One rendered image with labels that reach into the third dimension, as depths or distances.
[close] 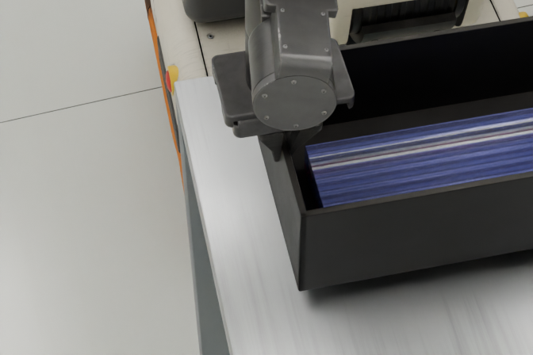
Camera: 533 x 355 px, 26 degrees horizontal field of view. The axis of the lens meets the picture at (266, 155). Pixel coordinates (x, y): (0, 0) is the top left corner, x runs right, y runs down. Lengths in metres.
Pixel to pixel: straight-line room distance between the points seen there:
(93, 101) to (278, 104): 1.47
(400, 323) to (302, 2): 0.35
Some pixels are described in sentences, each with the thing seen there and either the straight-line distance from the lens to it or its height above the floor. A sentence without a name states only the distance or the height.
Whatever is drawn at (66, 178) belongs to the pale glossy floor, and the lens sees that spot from 2.12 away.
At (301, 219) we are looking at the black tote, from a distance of 0.90.
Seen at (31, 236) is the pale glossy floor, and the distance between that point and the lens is 2.06.
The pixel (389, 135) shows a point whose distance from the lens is 1.04.
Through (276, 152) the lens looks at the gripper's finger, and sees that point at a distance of 0.94.
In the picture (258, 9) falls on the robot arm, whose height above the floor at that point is 1.10.
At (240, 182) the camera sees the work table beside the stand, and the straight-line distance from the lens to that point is 1.09.
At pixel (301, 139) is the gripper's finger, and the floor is 0.96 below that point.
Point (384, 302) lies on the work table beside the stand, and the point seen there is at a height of 0.80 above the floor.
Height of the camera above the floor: 1.68
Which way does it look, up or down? 52 degrees down
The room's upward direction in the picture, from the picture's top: straight up
